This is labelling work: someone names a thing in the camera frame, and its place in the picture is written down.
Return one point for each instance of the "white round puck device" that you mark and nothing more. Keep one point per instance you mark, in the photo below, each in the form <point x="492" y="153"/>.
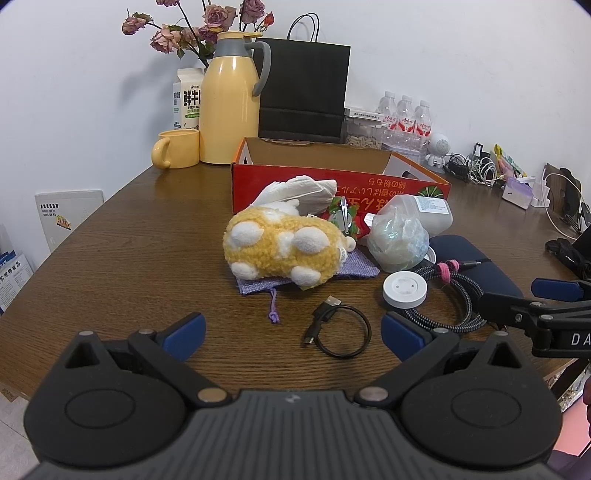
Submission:
<point x="405" y="290"/>

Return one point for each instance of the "water bottle middle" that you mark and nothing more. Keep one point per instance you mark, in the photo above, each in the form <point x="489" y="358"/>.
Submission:
<point x="405" y="122"/>

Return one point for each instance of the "red artificial rose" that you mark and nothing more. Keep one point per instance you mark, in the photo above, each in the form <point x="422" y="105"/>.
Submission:
<point x="345" y="217"/>

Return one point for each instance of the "black paper shopping bag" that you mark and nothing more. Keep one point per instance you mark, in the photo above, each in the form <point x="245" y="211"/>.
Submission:
<point x="304" y="97"/>

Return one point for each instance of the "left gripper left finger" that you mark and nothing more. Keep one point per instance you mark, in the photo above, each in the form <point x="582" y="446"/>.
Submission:
<point x="163" y="355"/>

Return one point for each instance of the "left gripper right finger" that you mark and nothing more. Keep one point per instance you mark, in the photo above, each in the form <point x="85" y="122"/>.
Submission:
<point x="423" y="355"/>

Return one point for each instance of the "white milk carton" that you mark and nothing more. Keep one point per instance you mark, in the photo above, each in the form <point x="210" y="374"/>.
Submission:
<point x="186" y="98"/>

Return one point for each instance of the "purple white tissue box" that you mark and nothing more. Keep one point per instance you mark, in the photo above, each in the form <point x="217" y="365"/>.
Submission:
<point x="517" y="193"/>

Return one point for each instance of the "water bottle left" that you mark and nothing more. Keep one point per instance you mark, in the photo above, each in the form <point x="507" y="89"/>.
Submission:
<point x="387" y="108"/>

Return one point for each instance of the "yellow thermos jug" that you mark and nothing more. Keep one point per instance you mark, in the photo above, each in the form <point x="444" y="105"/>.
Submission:
<point x="230" y="95"/>

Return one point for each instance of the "clear seed container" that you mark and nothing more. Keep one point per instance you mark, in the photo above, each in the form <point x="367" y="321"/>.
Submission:
<point x="363" y="129"/>

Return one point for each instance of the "white cloth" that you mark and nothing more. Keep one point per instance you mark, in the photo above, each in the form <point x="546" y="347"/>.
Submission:
<point x="308" y="195"/>

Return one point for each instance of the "red orange cardboard box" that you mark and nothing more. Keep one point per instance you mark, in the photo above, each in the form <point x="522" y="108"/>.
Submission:
<point x="367" y="177"/>

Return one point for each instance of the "yellow white plush toy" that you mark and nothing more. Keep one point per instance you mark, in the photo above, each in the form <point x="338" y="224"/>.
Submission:
<point x="269" y="240"/>

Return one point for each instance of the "white robot figurine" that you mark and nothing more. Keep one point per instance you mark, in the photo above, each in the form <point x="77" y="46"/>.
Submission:
<point x="438" y="150"/>

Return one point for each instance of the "water bottle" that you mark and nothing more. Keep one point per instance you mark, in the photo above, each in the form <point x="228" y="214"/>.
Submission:
<point x="387" y="108"/>
<point x="405" y="122"/>
<point x="423" y="125"/>

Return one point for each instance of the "white board leaning on wall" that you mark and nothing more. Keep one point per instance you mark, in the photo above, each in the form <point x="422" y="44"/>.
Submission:
<point x="60" y="213"/>

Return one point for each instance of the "dried pink rose bouquet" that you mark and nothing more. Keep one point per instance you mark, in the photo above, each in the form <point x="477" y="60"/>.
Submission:
<point x="251" y="18"/>

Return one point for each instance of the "navy blue pouch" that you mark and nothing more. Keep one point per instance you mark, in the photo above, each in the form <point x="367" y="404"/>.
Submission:
<point x="487" y="274"/>

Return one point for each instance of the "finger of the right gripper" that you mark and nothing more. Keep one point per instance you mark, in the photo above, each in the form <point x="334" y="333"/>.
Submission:
<point x="559" y="290"/>

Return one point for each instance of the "yellow ceramic mug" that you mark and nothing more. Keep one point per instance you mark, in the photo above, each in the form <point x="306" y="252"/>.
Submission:
<point x="176" y="149"/>

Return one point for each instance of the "purple drawstring pouch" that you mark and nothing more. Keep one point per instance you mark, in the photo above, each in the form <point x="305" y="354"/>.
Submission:
<point x="354" y="265"/>

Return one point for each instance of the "water bottle right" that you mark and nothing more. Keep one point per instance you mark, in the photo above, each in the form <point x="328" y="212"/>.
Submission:
<point x="423" y="125"/>

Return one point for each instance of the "iridescent plastic wrap bundle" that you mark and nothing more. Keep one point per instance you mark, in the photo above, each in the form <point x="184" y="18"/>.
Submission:
<point x="397" y="240"/>

